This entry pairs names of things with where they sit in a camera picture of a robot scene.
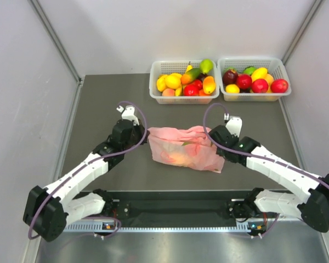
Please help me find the pink plastic bag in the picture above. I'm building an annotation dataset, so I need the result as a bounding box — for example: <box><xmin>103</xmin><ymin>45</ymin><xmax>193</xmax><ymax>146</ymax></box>
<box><xmin>148</xmin><ymin>126</ymin><xmax>225</xmax><ymax>173</ymax></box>

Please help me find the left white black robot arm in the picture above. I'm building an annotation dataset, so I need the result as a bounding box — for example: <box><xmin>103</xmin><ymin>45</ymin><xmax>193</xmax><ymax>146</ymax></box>
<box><xmin>23</xmin><ymin>119</ymin><xmax>148</xmax><ymax>242</ymax></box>

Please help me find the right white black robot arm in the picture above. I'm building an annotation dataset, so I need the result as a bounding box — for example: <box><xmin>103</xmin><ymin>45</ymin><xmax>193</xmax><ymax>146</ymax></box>
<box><xmin>208</xmin><ymin>125</ymin><xmax>329</xmax><ymax>232</ymax></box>

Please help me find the peach fruit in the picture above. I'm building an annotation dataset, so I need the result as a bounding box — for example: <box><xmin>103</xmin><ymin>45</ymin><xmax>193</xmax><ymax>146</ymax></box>
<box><xmin>162</xmin><ymin>88</ymin><xmax>175</xmax><ymax>97</ymax></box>

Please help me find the yellow lemon right basket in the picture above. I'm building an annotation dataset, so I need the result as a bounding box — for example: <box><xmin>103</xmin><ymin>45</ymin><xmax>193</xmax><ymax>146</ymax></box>
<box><xmin>225</xmin><ymin>84</ymin><xmax>240</xmax><ymax>94</ymax></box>

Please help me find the yellow lemon basket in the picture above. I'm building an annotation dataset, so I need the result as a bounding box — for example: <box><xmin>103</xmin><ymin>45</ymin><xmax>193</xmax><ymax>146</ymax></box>
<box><xmin>164</xmin><ymin>75</ymin><xmax>181</xmax><ymax>89</ymax></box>
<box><xmin>225</xmin><ymin>84</ymin><xmax>240</xmax><ymax>94</ymax></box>

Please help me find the orange yellow mango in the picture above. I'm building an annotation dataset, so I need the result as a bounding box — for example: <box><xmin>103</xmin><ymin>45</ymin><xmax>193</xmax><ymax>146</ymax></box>
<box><xmin>203</xmin><ymin>76</ymin><xmax>216</xmax><ymax>95</ymax></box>

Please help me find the red apple left basket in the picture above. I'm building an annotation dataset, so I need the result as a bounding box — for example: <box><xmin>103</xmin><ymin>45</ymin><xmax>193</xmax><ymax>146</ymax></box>
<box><xmin>183</xmin><ymin>84</ymin><xmax>200</xmax><ymax>96</ymax></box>

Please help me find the dark red apple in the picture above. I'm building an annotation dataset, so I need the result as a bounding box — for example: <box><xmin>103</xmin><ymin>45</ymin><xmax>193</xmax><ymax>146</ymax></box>
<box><xmin>222</xmin><ymin>69</ymin><xmax>239</xmax><ymax>85</ymax></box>

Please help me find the red apple middle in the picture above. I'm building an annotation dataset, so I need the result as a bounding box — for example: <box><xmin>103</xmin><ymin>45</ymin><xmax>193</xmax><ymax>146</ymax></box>
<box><xmin>236</xmin><ymin>74</ymin><xmax>252</xmax><ymax>90</ymax></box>

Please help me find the yellow lemon far left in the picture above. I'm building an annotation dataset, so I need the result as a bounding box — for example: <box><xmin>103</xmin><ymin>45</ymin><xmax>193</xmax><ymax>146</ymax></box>
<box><xmin>156</xmin><ymin>75</ymin><xmax>167</xmax><ymax>93</ymax></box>

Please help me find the red apple front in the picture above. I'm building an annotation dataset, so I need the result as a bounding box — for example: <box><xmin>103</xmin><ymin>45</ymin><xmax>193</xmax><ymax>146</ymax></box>
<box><xmin>251</xmin><ymin>79</ymin><xmax>269</xmax><ymax>93</ymax></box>

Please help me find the green orange mango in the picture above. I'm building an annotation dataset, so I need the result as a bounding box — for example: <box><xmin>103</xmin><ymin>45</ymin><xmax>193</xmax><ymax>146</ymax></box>
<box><xmin>180</xmin><ymin>67</ymin><xmax>201</xmax><ymax>85</ymax></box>

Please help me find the green lime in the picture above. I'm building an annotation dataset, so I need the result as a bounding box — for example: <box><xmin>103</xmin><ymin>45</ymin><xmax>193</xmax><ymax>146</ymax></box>
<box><xmin>243</xmin><ymin>66</ymin><xmax>257</xmax><ymax>76</ymax></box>

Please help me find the green pear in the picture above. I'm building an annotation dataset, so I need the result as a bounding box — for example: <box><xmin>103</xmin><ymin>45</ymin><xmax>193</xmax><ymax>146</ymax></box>
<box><xmin>200</xmin><ymin>59</ymin><xmax>214</xmax><ymax>75</ymax></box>

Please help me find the yellow lemon left basket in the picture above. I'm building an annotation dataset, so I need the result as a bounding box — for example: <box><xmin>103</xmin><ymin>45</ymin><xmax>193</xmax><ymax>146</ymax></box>
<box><xmin>164</xmin><ymin>75</ymin><xmax>181</xmax><ymax>89</ymax></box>

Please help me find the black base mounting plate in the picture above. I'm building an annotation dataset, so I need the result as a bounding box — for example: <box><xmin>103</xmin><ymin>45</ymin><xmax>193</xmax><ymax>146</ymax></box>
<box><xmin>82</xmin><ymin>190</ymin><xmax>266</xmax><ymax>221</ymax></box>

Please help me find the yellow mango right basket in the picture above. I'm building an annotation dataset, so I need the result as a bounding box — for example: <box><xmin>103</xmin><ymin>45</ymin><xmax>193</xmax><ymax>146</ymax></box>
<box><xmin>251</xmin><ymin>67</ymin><xmax>268</xmax><ymax>82</ymax></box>

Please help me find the left white plastic basket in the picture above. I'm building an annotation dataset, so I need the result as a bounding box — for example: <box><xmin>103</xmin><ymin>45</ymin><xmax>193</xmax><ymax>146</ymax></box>
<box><xmin>149</xmin><ymin>59</ymin><xmax>222</xmax><ymax>105</ymax></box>

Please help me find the white plastic basket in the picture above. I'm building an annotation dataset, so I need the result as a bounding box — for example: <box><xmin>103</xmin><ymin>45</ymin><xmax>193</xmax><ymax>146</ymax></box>
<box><xmin>149</xmin><ymin>59</ymin><xmax>222</xmax><ymax>105</ymax></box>
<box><xmin>217</xmin><ymin>57</ymin><xmax>291</xmax><ymax>102</ymax></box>

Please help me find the red apple far right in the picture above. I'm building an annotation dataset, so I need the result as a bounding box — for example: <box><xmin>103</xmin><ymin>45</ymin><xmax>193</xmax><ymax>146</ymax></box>
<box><xmin>270</xmin><ymin>79</ymin><xmax>289</xmax><ymax>93</ymax></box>

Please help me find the right white plastic basket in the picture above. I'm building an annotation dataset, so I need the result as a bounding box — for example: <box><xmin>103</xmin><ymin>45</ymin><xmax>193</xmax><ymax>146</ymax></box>
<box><xmin>217</xmin><ymin>57</ymin><xmax>291</xmax><ymax>102</ymax></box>

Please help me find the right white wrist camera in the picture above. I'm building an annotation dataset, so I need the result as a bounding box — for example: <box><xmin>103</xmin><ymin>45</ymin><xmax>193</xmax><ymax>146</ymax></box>
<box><xmin>224</xmin><ymin>113</ymin><xmax>242</xmax><ymax>137</ymax></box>

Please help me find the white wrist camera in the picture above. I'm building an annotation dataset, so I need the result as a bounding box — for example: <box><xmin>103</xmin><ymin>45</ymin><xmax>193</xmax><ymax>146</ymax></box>
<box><xmin>224</xmin><ymin>113</ymin><xmax>242</xmax><ymax>137</ymax></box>
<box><xmin>116</xmin><ymin>105</ymin><xmax>140</xmax><ymax>126</ymax></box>

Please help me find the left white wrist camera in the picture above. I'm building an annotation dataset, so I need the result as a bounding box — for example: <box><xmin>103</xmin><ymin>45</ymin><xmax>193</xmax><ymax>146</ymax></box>
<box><xmin>116</xmin><ymin>105</ymin><xmax>140</xmax><ymax>126</ymax></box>

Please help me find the grey slotted cable duct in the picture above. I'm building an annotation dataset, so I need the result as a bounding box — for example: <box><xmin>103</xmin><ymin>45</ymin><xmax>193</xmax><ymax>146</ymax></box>
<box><xmin>63</xmin><ymin>220</ymin><xmax>266</xmax><ymax>233</ymax></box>

